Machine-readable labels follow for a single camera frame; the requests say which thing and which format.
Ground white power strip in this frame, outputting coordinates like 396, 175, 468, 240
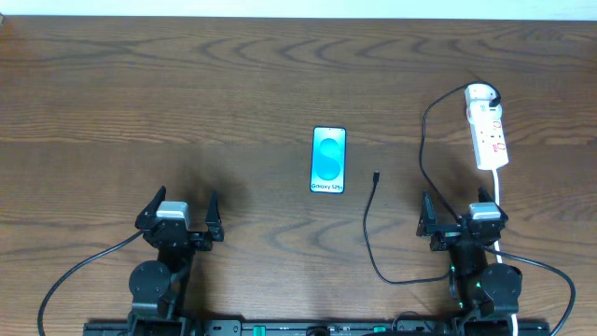
466, 100, 508, 171

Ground white power strip cord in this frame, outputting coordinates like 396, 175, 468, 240
492, 168, 520, 336

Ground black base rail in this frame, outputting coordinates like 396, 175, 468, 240
83, 318, 551, 336

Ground black USB charging cable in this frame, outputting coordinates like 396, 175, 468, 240
362, 80, 503, 287

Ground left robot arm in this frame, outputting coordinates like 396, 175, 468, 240
124, 187, 225, 336

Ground blue Galaxy smartphone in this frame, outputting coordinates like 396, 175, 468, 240
309, 126, 347, 194

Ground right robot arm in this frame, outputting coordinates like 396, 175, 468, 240
416, 188, 522, 335

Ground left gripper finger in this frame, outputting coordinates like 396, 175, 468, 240
205, 191, 223, 233
134, 186, 166, 230

